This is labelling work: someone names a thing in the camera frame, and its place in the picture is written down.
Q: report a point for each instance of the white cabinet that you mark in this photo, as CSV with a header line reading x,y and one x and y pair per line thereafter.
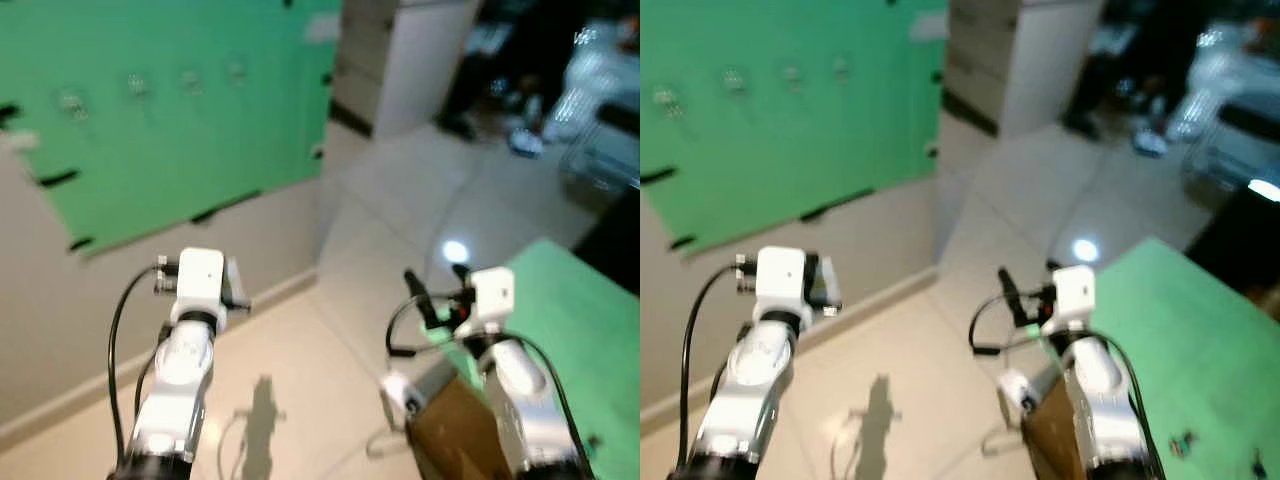
x,y
400,60
1030,60

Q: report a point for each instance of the white table corner guard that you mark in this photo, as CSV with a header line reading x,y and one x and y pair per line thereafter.
x,y
395,392
1012,390

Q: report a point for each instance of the metal wall hook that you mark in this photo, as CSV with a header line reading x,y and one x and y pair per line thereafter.
x,y
237,73
735,80
191,82
668,98
842,68
75,103
138,86
792,75

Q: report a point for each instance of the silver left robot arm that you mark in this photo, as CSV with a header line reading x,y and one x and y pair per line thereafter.
x,y
750,385
175,380

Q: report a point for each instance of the green wall board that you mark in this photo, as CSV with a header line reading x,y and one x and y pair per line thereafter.
x,y
200,140
800,150

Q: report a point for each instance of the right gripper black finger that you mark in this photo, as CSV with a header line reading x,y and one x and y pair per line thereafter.
x,y
1012,295
420,298
1052,268
461,275

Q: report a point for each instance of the white paper label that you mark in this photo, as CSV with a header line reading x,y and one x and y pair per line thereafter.
x,y
930,26
322,27

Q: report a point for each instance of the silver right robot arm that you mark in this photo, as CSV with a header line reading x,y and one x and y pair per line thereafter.
x,y
520,375
1095,375

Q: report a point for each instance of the brown table frame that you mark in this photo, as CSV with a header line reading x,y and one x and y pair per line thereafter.
x,y
1050,440
450,430

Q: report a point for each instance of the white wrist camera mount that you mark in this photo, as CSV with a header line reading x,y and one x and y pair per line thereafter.
x,y
492,295
1073,292
200,280
780,280

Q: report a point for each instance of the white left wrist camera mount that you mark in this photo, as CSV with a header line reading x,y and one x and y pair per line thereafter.
x,y
780,280
200,280

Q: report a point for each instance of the green table cover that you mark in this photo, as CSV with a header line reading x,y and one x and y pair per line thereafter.
x,y
580,360
1200,360

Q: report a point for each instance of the person in dark clothes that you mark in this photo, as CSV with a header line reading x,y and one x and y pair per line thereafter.
x,y
510,50
1150,50

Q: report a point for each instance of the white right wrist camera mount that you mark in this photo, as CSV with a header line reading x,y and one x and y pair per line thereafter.
x,y
492,295
1073,292

